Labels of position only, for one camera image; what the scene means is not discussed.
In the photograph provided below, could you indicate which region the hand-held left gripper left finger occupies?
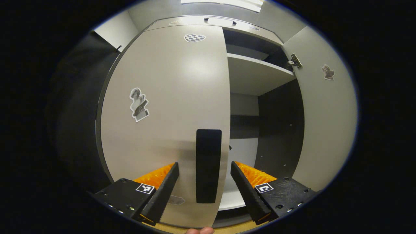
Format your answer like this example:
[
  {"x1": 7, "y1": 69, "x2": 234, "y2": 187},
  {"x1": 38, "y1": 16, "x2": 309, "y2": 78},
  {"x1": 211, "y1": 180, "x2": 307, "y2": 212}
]
[{"x1": 88, "y1": 162, "x2": 180, "y2": 226}]

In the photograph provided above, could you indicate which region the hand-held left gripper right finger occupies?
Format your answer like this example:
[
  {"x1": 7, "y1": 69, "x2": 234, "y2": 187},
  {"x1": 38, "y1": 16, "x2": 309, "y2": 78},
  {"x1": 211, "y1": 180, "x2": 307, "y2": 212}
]
[{"x1": 230, "y1": 161, "x2": 322, "y2": 225}]

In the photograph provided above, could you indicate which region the beige double-door shoe cabinet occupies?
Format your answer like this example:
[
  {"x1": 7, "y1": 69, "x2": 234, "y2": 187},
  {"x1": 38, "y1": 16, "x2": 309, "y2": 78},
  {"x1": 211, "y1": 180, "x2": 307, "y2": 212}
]
[{"x1": 96, "y1": 15, "x2": 358, "y2": 229}]

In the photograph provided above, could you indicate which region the beige cabinet door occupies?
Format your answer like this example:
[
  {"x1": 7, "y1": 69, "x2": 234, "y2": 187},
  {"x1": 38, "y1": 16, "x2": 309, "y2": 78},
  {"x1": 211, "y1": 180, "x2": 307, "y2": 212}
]
[
  {"x1": 100, "y1": 24, "x2": 230, "y2": 228},
  {"x1": 281, "y1": 26, "x2": 358, "y2": 192}
]

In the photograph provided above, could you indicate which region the white cabinet shelf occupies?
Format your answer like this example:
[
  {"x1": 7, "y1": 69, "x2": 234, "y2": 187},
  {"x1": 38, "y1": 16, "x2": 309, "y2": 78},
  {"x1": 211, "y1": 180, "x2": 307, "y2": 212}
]
[
  {"x1": 226, "y1": 44, "x2": 270, "y2": 60},
  {"x1": 218, "y1": 188, "x2": 248, "y2": 211},
  {"x1": 227, "y1": 53, "x2": 296, "y2": 96}
]

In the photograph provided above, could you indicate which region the metal right door hinge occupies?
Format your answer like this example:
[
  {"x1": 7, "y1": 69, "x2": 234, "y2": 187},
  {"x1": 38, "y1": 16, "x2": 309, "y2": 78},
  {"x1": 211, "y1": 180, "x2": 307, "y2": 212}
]
[{"x1": 288, "y1": 54, "x2": 303, "y2": 69}]

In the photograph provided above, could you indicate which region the beige cabinet drawer front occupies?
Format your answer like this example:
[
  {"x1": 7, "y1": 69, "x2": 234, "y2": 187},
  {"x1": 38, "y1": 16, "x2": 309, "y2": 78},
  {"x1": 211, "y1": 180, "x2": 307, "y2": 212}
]
[{"x1": 145, "y1": 16, "x2": 283, "y2": 46}]

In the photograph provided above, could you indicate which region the black backdrop cloth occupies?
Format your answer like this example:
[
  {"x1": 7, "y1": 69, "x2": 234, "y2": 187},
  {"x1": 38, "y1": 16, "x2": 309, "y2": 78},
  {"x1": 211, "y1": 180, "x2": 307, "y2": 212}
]
[{"x1": 49, "y1": 31, "x2": 122, "y2": 195}]

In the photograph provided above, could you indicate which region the long ceiling light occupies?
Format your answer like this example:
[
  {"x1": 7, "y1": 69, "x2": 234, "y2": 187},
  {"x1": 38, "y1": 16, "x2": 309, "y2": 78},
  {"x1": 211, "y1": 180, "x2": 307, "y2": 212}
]
[{"x1": 180, "y1": 0, "x2": 264, "y2": 13}]

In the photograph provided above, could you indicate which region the black left door handle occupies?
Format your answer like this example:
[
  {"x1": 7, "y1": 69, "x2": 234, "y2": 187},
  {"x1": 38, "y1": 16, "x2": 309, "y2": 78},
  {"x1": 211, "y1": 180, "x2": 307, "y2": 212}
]
[{"x1": 196, "y1": 129, "x2": 222, "y2": 204}]

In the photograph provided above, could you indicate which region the black drawer handle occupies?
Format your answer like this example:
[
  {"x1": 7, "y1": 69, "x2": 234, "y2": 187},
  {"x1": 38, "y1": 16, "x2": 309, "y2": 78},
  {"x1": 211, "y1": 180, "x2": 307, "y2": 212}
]
[{"x1": 204, "y1": 17, "x2": 237, "y2": 26}]

